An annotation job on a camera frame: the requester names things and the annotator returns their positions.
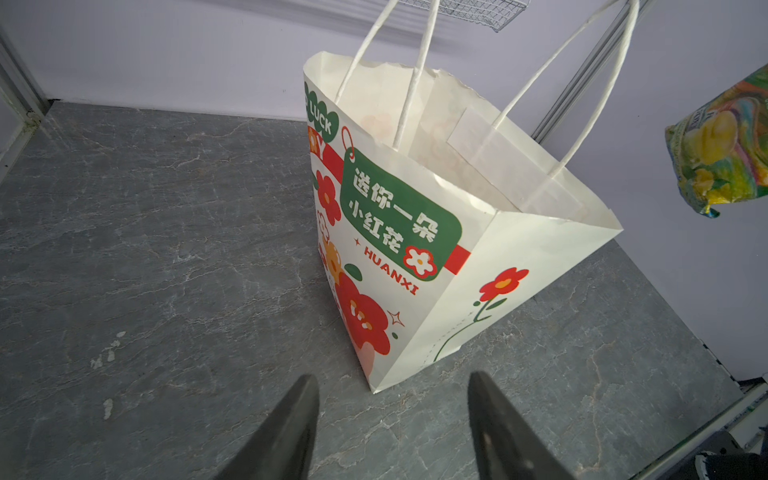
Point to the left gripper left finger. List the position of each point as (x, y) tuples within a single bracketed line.
[(283, 445)]

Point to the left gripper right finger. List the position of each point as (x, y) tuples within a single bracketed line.
[(504, 444)]

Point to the white floral paper bag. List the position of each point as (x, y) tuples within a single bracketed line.
[(437, 215)]

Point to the green Fox's spring tea bag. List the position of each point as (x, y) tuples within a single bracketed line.
[(719, 152)]

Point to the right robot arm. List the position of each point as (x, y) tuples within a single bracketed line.
[(724, 464)]

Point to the long white wire basket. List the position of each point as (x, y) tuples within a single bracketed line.
[(496, 14)]

